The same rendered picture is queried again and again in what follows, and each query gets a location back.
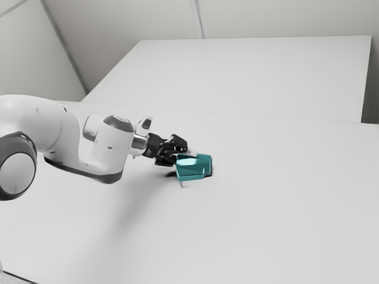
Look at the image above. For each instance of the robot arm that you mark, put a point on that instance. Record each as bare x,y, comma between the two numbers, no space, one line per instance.
59,133

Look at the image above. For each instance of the teal faceted mug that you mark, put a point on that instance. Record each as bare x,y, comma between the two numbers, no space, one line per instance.
194,167

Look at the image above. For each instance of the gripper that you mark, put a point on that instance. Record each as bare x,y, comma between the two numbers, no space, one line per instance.
154,145

